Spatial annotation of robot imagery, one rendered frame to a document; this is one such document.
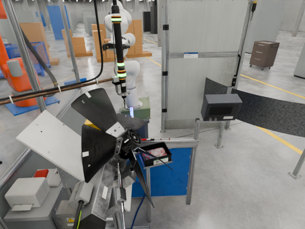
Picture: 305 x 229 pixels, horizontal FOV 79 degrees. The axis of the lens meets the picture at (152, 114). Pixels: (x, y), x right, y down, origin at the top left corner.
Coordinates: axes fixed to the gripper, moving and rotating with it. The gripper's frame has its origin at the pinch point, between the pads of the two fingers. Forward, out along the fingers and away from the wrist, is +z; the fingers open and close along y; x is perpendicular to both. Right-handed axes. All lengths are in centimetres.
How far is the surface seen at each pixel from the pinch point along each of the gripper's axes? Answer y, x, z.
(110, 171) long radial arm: -10, -53, 37
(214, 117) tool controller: -67, -54, -34
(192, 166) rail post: -57, -109, -33
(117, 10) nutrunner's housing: -9.4, 18.3, 12.1
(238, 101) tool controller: -81, -39, -36
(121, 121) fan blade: -2.8, -46.8, -0.6
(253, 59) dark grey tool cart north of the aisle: -263, -136, -640
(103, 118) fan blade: -0.6, -32.8, 19.8
